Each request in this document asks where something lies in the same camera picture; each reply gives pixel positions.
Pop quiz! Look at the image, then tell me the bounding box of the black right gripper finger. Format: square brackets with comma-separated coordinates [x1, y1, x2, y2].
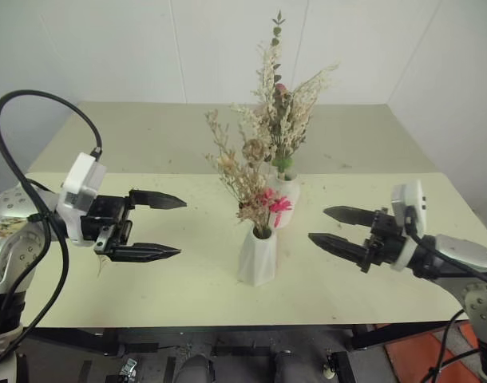
[323, 205, 374, 230]
[307, 232, 369, 269]

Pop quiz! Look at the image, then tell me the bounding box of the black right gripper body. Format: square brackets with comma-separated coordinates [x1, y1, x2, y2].
[362, 207, 406, 274]

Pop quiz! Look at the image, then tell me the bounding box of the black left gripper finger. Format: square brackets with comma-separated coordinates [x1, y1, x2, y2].
[109, 242, 183, 263]
[129, 188, 188, 211]

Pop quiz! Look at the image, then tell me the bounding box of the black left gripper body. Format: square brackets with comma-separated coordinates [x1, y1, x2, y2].
[81, 195, 133, 254]

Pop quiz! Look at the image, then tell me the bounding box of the round white vase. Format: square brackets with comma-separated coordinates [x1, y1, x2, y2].
[266, 172, 302, 230]

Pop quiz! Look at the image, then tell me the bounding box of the twisted white vase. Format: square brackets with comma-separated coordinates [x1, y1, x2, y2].
[237, 223, 278, 287]

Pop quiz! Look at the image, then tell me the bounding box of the dried bouquet with pink flowers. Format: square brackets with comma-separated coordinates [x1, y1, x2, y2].
[203, 108, 295, 237]

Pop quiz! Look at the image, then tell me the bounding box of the tall dried cream bouquet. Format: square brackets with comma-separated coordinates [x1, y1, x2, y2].
[229, 10, 341, 181]

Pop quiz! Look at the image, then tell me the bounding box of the orange floor mat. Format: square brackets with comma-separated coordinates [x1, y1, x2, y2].
[382, 320, 486, 383]

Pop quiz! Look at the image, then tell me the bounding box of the white caster wheel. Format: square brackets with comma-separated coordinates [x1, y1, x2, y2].
[322, 353, 337, 381]

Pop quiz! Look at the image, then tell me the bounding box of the dark grey rounded shape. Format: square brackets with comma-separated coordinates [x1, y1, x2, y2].
[174, 353, 213, 383]

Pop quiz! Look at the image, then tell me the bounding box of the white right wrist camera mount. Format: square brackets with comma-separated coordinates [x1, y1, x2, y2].
[390, 179, 428, 273]

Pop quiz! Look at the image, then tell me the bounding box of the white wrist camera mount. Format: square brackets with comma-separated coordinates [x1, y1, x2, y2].
[390, 179, 428, 273]
[56, 152, 108, 249]

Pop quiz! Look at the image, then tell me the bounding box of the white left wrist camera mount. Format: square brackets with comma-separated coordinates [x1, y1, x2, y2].
[56, 152, 108, 249]

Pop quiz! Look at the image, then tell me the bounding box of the silver caster bracket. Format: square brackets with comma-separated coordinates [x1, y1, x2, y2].
[121, 357, 140, 377]

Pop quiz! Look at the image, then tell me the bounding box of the black metal table frame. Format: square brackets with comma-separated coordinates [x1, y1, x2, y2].
[22, 323, 462, 383]

